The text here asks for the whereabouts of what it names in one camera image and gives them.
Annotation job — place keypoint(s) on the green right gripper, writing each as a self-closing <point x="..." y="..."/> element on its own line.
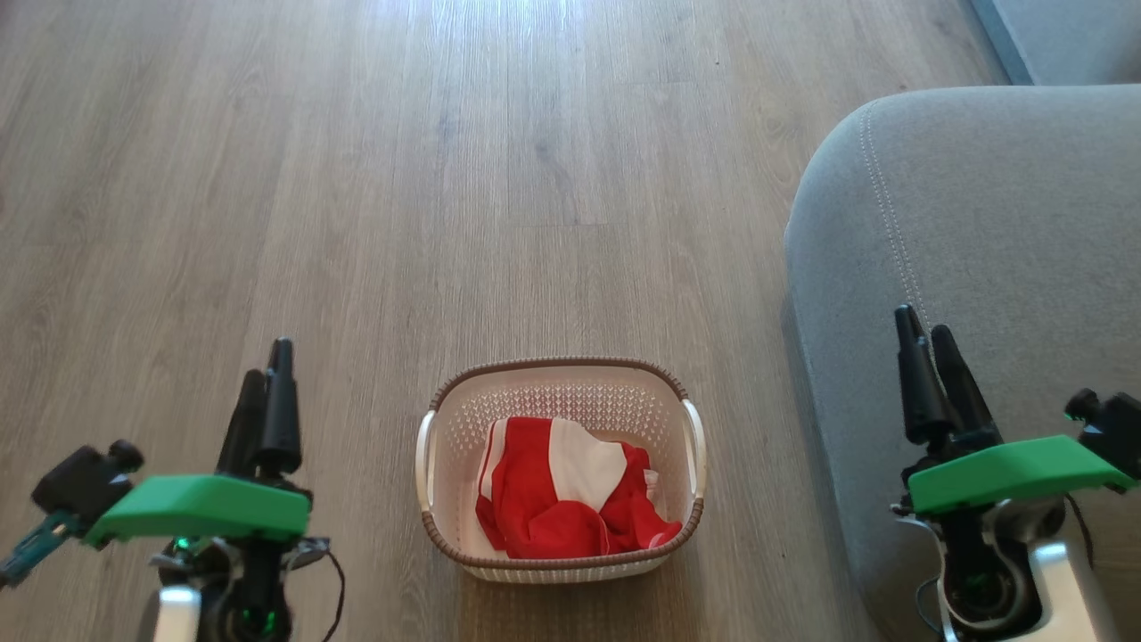
<point x="1016" y="471"/>

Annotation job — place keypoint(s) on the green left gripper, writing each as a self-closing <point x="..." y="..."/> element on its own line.
<point x="196" y="508"/>

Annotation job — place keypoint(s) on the red and white cloth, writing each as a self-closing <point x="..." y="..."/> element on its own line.
<point x="544" y="508"/>

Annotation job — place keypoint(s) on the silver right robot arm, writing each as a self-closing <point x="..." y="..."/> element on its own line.
<point x="1061" y="588"/>

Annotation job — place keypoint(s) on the grey fabric sofa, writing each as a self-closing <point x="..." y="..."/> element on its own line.
<point x="998" y="223"/>

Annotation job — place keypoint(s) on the white plastic laundry basket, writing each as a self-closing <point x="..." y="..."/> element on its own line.
<point x="570" y="392"/>

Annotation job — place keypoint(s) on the grey upholstered seat block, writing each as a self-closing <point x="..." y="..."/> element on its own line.
<point x="1079" y="36"/>

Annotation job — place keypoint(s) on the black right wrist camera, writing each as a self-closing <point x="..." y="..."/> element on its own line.
<point x="1114" y="428"/>

